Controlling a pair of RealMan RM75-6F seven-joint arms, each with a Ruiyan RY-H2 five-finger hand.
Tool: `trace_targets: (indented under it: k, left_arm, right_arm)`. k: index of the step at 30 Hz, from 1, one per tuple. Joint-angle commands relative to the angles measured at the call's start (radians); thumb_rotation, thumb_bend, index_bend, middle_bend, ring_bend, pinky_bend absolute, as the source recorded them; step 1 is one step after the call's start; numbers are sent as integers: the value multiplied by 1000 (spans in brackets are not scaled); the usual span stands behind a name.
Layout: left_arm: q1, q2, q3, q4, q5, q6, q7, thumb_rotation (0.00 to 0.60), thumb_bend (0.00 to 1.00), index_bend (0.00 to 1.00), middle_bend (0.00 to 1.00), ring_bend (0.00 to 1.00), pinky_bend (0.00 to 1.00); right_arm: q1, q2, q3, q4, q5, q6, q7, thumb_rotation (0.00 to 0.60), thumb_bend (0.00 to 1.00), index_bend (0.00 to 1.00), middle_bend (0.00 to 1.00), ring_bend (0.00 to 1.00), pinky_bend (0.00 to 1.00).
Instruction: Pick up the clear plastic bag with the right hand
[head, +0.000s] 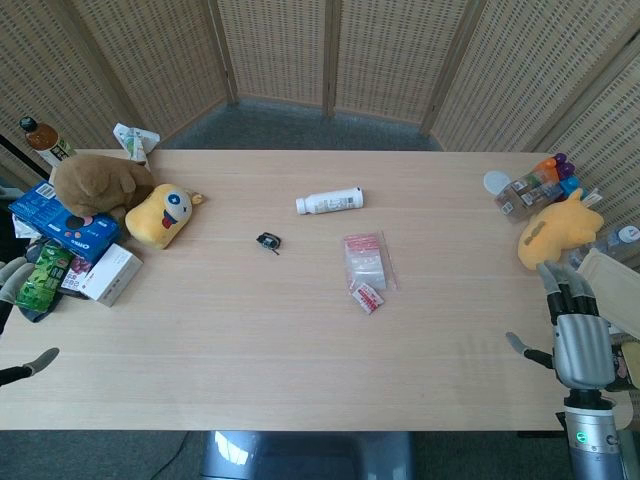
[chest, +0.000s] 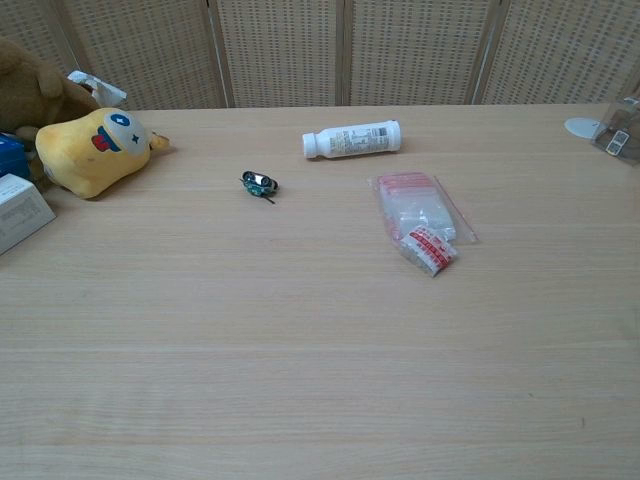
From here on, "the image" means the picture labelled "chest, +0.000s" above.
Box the yellow plush toy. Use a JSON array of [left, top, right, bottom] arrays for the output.
[[34, 107, 171, 200]]

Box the clear zip bag red print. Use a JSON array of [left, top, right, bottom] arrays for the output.
[[369, 172, 479, 278]]

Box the brown plush bear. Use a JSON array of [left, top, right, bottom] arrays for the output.
[[0, 37, 104, 194]]

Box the white plastic bottle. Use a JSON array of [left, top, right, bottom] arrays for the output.
[[301, 119, 402, 161]]

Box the clear plastic box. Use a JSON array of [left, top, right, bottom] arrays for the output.
[[590, 97, 640, 167]]

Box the white cardboard box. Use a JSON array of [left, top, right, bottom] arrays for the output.
[[0, 173, 57, 256]]

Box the white round disc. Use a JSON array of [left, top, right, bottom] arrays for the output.
[[564, 117, 601, 142]]

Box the wooden lattice folding screen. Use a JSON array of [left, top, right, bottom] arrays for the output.
[[0, 0, 640, 110]]

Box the crumpled white wrapper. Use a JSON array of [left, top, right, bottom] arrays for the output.
[[66, 70, 128, 110]]

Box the blue box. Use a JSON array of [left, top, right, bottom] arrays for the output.
[[0, 132, 31, 182]]

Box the small green circuit sensor module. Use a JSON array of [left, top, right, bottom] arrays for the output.
[[241, 170, 281, 206]]

